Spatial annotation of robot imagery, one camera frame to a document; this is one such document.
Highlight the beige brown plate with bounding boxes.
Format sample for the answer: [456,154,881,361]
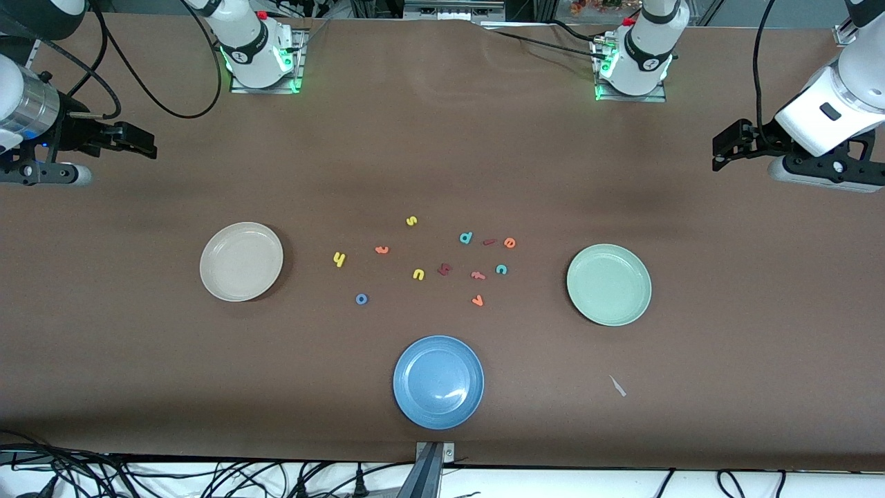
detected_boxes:
[199,221,285,303]

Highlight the pale green plate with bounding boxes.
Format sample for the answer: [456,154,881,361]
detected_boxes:
[566,243,653,327]

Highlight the orange artificial flowers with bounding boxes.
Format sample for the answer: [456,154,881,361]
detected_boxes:
[570,0,626,16]

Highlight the brown table cover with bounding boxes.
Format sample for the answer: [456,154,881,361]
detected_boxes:
[0,12,885,472]

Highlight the grey power strip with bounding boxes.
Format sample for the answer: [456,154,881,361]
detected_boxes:
[403,0,507,21]

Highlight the blue plate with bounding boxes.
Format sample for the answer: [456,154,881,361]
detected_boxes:
[393,335,485,430]

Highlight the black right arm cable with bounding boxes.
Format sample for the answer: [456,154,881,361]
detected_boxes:
[31,0,223,120]

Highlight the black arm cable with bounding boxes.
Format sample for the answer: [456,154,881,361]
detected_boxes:
[31,0,223,120]
[753,0,779,143]

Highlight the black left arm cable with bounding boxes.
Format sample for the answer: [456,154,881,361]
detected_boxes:
[753,0,779,143]

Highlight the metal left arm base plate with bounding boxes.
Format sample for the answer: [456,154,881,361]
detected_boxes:
[591,35,668,103]

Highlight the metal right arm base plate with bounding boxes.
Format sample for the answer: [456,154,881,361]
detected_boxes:
[230,28,308,95]

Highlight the black base cable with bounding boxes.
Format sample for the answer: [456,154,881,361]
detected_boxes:
[484,26,609,62]

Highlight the black floor cable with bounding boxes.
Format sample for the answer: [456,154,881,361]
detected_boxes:
[717,470,749,498]
[0,429,146,498]

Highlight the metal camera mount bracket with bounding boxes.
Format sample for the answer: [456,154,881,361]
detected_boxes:
[396,441,457,498]

